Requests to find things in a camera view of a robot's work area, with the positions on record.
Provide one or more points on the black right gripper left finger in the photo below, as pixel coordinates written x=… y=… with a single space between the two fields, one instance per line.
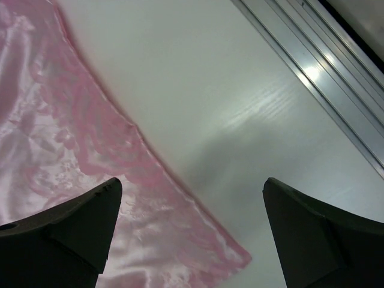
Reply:
x=64 y=246

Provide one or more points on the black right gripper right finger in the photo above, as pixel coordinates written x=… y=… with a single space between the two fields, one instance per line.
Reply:
x=320 y=245

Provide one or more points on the pink satin pillowcase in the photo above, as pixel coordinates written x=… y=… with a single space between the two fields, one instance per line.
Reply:
x=61 y=135

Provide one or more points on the right aluminium rail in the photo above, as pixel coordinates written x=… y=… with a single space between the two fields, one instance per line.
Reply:
x=329 y=63

